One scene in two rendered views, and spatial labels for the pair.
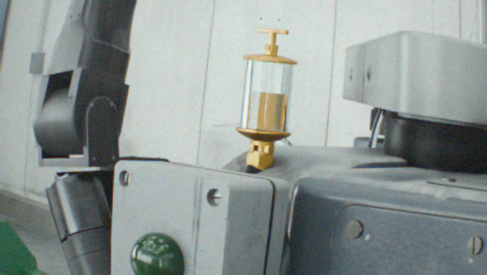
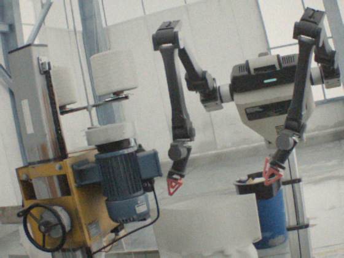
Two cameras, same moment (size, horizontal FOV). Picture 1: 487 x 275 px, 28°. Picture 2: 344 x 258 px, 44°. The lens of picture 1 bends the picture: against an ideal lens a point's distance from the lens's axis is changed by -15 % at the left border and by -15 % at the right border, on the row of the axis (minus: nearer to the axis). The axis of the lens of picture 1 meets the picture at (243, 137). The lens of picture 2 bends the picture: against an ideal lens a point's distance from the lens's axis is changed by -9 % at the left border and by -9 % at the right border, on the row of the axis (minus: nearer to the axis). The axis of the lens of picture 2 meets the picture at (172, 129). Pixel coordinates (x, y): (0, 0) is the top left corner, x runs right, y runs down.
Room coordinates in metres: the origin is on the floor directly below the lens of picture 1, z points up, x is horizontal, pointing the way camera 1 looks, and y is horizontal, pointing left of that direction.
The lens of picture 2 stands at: (2.56, -0.52, 1.44)
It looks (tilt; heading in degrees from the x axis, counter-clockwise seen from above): 3 degrees down; 160
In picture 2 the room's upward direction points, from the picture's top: 12 degrees counter-clockwise
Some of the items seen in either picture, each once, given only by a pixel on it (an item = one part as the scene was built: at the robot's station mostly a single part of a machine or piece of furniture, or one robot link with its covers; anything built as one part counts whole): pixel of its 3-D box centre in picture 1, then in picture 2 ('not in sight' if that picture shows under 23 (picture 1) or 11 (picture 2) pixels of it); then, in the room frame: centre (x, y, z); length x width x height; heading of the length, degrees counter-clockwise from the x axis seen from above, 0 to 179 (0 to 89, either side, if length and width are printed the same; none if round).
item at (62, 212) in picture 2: not in sight; (54, 221); (1.02, -0.45, 1.14); 0.11 x 0.06 x 0.11; 51
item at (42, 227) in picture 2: not in sight; (43, 228); (1.08, -0.49, 1.13); 0.18 x 0.11 x 0.18; 51
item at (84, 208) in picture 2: not in sight; (71, 196); (0.86, -0.35, 1.18); 0.34 x 0.25 x 0.31; 141
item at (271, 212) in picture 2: not in sight; (263, 209); (-0.98, 1.50, 0.32); 0.51 x 0.48 x 0.65; 141
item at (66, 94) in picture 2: not in sight; (57, 87); (0.75, -0.30, 1.61); 0.15 x 0.14 x 0.17; 51
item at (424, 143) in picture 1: (447, 144); not in sight; (0.65, -0.13, 1.35); 0.09 x 0.09 x 0.03
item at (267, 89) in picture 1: (267, 95); not in sight; (0.59, -0.01, 1.37); 0.03 x 0.02 x 0.03; 51
